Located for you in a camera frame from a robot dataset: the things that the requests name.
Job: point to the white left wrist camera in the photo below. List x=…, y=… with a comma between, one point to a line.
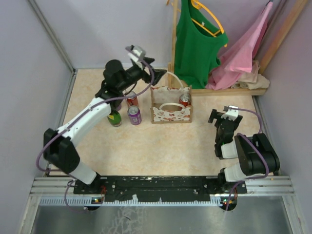
x=136, y=55

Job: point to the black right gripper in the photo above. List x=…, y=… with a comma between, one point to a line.
x=216, y=115

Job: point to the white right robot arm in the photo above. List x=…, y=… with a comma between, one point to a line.
x=255, y=154

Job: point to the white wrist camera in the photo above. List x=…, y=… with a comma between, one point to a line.
x=231, y=113
x=136, y=55

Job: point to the pink garment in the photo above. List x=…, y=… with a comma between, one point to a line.
x=239, y=58

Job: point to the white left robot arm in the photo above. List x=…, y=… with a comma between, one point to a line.
x=60, y=144

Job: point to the beige cloth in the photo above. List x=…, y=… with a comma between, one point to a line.
x=252, y=80

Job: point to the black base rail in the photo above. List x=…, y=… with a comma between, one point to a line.
x=155, y=188

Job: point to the red coke can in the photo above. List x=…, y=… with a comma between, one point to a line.
x=132, y=100
x=185, y=99

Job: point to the yellow clothes hanger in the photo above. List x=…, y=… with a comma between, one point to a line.
x=196, y=26

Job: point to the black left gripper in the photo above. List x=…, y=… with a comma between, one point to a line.
x=157, y=73

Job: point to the green glass bottle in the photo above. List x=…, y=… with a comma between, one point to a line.
x=114, y=118

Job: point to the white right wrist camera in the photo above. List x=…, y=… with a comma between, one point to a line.
x=231, y=113

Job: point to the green tank top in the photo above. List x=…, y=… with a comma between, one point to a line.
x=194, y=65

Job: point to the canvas bag with cat print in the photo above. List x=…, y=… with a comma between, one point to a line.
x=165, y=106

